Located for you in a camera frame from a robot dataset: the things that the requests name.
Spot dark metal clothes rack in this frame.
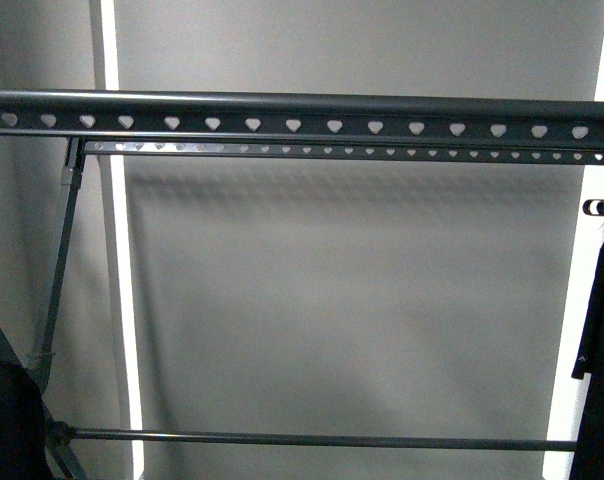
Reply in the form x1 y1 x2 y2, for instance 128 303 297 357
0 88 604 480

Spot black printed t-shirt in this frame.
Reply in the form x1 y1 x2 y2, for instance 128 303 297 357
0 360 53 479

